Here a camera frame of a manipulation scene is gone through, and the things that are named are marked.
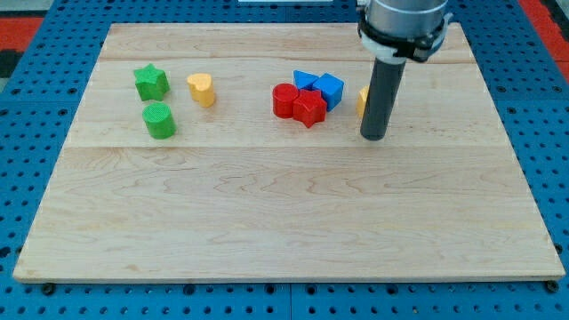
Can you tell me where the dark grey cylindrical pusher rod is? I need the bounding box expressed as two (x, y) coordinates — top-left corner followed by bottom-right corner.
(360, 60), (405, 141)

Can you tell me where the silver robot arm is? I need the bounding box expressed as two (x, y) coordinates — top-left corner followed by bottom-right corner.
(358, 0), (453, 140)

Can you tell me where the yellow block behind rod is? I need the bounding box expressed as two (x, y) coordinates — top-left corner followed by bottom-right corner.
(356, 85), (369, 118)

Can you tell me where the blue cube block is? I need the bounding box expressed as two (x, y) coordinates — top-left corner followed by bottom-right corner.
(312, 73), (344, 112)

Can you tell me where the red star block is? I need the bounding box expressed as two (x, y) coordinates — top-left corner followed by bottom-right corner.
(293, 89), (327, 128)

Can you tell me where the blue triangle block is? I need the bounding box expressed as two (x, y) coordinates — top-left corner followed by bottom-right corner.
(293, 69), (319, 91)

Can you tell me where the red cylinder block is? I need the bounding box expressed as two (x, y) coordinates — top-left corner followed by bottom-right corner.
(272, 83), (299, 118)

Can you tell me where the yellow heart block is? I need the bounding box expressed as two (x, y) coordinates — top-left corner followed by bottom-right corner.
(187, 73), (215, 108)

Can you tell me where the light wooden board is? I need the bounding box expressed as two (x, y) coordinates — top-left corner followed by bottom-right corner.
(13, 23), (565, 284)

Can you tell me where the green cylinder block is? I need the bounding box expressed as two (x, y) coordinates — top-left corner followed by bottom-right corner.
(142, 102), (177, 140)

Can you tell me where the green star block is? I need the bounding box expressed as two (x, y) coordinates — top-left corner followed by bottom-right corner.
(133, 63), (170, 101)

